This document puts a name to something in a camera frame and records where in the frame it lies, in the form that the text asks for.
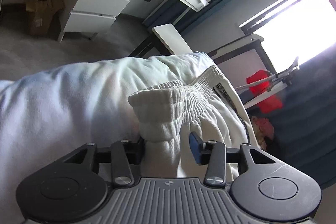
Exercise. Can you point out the red garment on steamer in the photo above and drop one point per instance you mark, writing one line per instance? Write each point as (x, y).
(269, 105)

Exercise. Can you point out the garment steamer stand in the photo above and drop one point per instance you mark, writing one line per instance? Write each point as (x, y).
(277, 81)

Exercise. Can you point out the cardboard box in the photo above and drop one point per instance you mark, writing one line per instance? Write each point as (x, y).
(41, 13)

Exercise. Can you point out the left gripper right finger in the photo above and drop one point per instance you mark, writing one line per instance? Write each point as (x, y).
(260, 184)

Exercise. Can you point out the pile of mixed clothes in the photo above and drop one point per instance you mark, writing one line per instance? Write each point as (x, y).
(264, 132)

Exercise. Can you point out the teal blue curtain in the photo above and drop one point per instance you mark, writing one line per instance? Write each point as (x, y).
(304, 128)

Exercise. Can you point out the cream white sweatpants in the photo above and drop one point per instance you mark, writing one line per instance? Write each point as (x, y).
(160, 99)

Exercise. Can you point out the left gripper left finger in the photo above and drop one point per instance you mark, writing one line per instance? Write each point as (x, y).
(77, 185)

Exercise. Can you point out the white stool bench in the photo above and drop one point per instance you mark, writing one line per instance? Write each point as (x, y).
(166, 39)

